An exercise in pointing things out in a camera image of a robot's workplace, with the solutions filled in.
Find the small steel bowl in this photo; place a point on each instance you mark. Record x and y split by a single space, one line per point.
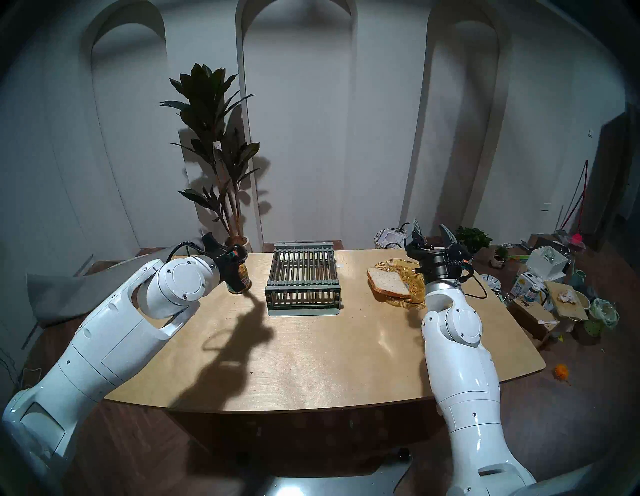
502 298

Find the beige bowl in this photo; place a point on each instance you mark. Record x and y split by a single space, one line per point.
583 300

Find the slice of white bread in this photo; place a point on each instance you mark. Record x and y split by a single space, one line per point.
387 282

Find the white printed card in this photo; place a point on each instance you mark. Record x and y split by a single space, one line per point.
395 242

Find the dark door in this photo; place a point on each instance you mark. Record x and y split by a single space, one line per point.
610 175

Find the crumpled white tissue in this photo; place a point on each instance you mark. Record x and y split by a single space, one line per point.
566 296

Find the white bottle dark cap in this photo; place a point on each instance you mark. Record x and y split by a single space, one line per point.
533 295

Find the small bushy potted plant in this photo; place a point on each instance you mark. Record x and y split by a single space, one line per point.
477 239

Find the blue patterned bowl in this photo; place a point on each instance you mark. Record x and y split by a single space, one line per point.
492 282

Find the white open box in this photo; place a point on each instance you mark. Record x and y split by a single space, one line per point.
545 267

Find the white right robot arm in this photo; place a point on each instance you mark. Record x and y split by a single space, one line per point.
465 380

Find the brown cardboard box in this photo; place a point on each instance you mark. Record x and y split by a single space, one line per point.
530 312

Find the tall potted plant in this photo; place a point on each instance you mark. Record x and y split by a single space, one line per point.
210 100

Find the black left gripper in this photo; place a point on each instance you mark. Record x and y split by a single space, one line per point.
229 272

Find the white plastic spoon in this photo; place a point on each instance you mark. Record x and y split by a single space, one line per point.
546 323

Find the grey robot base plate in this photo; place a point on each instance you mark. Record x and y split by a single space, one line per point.
325 482

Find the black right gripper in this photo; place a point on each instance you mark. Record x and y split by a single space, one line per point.
442 265

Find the tiny potted plant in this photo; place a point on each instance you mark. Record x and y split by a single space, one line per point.
498 260

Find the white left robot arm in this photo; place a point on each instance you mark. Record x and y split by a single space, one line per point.
100 350

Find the grey slatted cutlery rack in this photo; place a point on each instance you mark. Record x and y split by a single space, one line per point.
302 270

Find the white milk carton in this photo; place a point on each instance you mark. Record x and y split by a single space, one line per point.
519 286

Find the peanut butter jar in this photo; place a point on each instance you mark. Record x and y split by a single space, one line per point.
244 280

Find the amber glass plate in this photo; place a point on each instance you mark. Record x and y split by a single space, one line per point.
414 281

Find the grey rolled mat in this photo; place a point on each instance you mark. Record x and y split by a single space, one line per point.
55 295

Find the small wooden stool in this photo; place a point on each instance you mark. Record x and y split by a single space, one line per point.
570 312

